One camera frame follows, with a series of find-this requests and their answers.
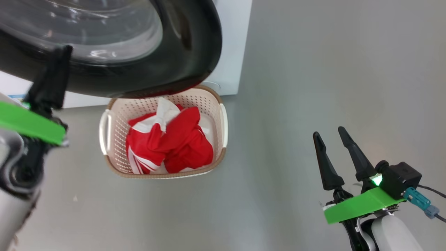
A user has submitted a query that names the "red and white garment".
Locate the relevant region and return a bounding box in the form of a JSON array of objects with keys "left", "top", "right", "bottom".
[{"left": 125, "top": 98, "right": 214, "bottom": 175}]

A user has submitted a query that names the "teal cable connector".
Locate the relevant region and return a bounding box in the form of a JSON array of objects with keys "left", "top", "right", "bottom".
[{"left": 403, "top": 187, "right": 440, "bottom": 219}]

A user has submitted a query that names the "cream laundry basket brown rim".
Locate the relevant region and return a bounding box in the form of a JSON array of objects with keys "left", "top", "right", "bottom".
[{"left": 99, "top": 85, "right": 229, "bottom": 179}]

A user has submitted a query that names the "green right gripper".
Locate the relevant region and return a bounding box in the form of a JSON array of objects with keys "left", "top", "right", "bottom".
[{"left": 313, "top": 126, "right": 406, "bottom": 224}]

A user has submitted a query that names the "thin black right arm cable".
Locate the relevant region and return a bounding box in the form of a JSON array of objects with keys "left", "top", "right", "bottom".
[{"left": 416, "top": 184, "right": 446, "bottom": 223}]

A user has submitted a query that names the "white front-load washing machine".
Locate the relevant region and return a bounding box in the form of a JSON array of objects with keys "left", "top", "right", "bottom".
[{"left": 0, "top": 0, "right": 252, "bottom": 108}]

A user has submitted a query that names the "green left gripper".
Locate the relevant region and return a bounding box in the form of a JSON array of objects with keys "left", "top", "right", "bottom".
[{"left": 0, "top": 45, "right": 74, "bottom": 145}]

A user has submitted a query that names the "blue white energy label sticker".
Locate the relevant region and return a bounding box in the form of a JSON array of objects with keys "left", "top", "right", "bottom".
[{"left": 7, "top": 94, "right": 32, "bottom": 106}]

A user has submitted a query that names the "black washing machine door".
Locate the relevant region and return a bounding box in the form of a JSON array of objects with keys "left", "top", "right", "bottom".
[{"left": 0, "top": 0, "right": 223, "bottom": 99}]

